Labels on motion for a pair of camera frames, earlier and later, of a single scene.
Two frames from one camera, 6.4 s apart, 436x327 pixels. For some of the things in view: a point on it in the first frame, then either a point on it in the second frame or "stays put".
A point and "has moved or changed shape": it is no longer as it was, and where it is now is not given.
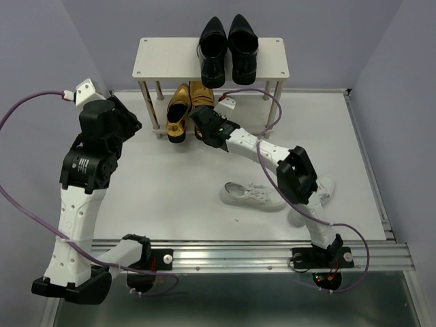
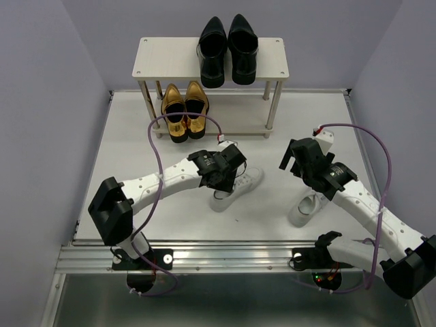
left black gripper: (132, 125) to (225, 184)
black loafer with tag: (243, 45) stays put
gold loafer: (201, 95) has moved or changed shape
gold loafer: (178, 107) has moved or changed shape
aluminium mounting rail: (265, 255) stays put
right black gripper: (216, 114) to (287, 156)
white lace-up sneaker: (252, 195) to (249, 181)
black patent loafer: (212, 50) stays put
